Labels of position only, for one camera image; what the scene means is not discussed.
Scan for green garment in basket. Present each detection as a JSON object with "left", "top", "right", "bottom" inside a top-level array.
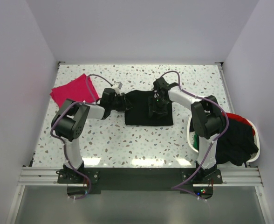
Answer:
[{"left": 193, "top": 133, "right": 199, "bottom": 150}]

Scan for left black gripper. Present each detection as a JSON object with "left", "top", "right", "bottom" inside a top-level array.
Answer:
[{"left": 109, "top": 93, "right": 132, "bottom": 112}]

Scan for aluminium frame rail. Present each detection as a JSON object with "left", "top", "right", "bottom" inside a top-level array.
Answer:
[{"left": 17, "top": 167, "right": 263, "bottom": 187}]

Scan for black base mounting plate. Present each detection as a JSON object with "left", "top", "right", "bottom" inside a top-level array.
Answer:
[{"left": 57, "top": 167, "right": 223, "bottom": 196}]

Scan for black t shirt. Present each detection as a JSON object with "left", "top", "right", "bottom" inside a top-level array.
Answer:
[{"left": 124, "top": 90, "right": 173, "bottom": 126}]

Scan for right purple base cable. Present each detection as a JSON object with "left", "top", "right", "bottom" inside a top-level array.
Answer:
[{"left": 171, "top": 144, "right": 214, "bottom": 199}]

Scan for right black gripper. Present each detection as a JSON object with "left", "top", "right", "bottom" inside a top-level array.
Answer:
[{"left": 148, "top": 96, "right": 169, "bottom": 119}]

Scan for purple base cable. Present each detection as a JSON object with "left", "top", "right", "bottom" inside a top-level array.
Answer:
[
  {"left": 68, "top": 168, "right": 92, "bottom": 200},
  {"left": 171, "top": 144, "right": 214, "bottom": 199}
]

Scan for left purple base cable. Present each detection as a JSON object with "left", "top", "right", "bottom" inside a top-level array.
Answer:
[{"left": 68, "top": 168, "right": 92, "bottom": 200}]

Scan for red garment in basket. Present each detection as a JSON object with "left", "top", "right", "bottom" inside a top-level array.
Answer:
[{"left": 227, "top": 113, "right": 255, "bottom": 136}]

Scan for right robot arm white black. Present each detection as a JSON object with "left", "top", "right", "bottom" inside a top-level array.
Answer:
[{"left": 149, "top": 77, "right": 229, "bottom": 183}]

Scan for white laundry basket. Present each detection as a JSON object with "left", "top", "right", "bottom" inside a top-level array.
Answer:
[{"left": 185, "top": 113, "right": 260, "bottom": 164}]

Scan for black clothes in basket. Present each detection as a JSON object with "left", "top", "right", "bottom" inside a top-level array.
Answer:
[{"left": 188, "top": 114, "right": 259, "bottom": 167}]

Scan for folded pink red t shirt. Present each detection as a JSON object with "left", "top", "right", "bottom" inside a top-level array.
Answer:
[{"left": 50, "top": 74, "right": 95, "bottom": 108}]

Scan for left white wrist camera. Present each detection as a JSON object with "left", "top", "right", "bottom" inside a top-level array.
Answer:
[{"left": 111, "top": 82, "right": 123, "bottom": 94}]

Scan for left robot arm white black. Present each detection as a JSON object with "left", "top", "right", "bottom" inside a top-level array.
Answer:
[{"left": 50, "top": 88, "right": 132, "bottom": 183}]

